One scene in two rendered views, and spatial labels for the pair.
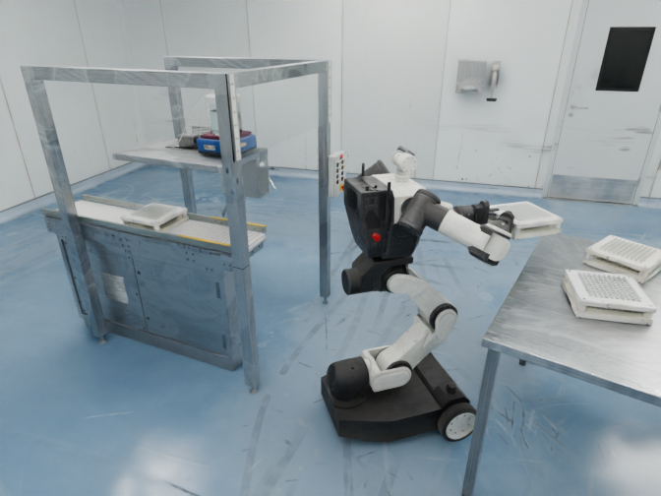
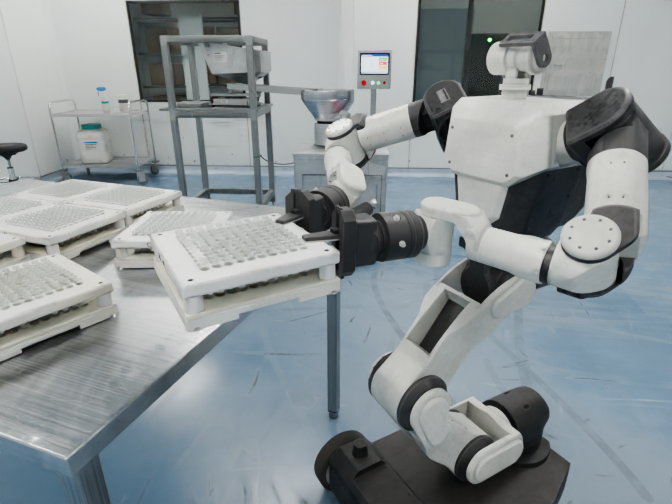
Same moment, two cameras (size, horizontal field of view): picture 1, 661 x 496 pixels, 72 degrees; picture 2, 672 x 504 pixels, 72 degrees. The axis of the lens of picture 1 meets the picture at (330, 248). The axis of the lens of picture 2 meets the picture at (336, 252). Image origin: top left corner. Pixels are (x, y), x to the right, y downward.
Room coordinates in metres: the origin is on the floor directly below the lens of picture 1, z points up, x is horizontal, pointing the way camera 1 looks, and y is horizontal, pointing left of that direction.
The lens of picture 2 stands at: (2.68, -0.88, 1.29)
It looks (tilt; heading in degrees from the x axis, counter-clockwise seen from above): 22 degrees down; 167
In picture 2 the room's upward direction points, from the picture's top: straight up
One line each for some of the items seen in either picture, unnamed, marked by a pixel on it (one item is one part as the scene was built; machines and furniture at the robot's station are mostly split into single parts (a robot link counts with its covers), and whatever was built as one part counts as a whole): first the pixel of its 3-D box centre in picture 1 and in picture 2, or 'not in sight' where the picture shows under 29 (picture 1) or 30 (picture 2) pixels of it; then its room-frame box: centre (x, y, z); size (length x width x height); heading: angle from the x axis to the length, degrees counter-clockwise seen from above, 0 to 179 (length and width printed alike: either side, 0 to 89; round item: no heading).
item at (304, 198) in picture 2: (502, 228); (311, 213); (1.78, -0.73, 1.00); 0.12 x 0.10 x 0.13; 139
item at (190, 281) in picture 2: (522, 214); (239, 247); (1.95, -0.88, 1.01); 0.25 x 0.24 x 0.02; 107
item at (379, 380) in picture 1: (384, 367); (472, 438); (1.75, -0.26, 0.28); 0.21 x 0.20 x 0.13; 107
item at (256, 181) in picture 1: (244, 173); not in sight; (2.22, 0.43, 1.11); 0.22 x 0.11 x 0.20; 67
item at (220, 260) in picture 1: (150, 232); not in sight; (2.34, 1.01, 0.75); 1.30 x 0.29 x 0.10; 67
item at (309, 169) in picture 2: not in sight; (342, 199); (-0.50, -0.11, 0.38); 0.63 x 0.57 x 0.76; 74
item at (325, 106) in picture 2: not in sight; (336, 118); (-0.56, -0.14, 0.95); 0.49 x 0.36 x 0.37; 74
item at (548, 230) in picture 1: (520, 223); (242, 273); (1.95, -0.88, 0.96); 0.24 x 0.24 x 0.02; 17
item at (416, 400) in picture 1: (389, 380); (461, 465); (1.76, -0.29, 0.19); 0.64 x 0.52 x 0.33; 107
